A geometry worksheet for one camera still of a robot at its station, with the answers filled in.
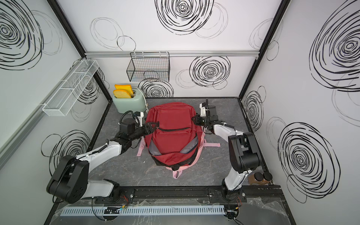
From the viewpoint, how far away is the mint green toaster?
3.31 ft

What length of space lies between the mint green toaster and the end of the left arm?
297 mm

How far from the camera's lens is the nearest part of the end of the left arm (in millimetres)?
674
